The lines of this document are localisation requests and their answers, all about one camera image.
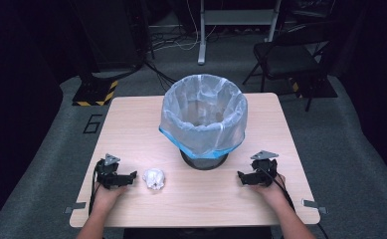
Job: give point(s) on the person's right hand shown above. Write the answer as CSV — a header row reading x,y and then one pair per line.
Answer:
x,y
275,192

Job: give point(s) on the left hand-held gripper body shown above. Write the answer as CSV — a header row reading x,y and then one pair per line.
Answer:
x,y
109,176

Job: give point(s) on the white paper ball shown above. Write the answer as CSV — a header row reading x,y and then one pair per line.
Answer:
x,y
154,179

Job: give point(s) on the trash bin with plastic liner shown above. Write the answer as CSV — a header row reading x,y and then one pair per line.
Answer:
x,y
202,132

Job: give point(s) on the person's left hand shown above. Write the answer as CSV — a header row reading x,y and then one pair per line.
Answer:
x,y
106,197

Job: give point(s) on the black yellow striped stand base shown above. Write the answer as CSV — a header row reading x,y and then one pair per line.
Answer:
x,y
95,94

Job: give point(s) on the white desk frame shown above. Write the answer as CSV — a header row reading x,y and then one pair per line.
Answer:
x,y
237,16

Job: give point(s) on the black folding chair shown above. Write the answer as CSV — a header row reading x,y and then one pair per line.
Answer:
x,y
287,58

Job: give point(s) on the black cabinet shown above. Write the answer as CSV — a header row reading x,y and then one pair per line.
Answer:
x,y
111,33

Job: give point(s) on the grey metal table bracket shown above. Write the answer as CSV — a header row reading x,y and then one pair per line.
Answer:
x,y
313,205
75,207

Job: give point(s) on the black mesh trash bin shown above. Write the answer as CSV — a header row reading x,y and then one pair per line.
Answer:
x,y
203,162

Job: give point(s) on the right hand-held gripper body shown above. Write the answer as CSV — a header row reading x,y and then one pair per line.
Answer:
x,y
262,171

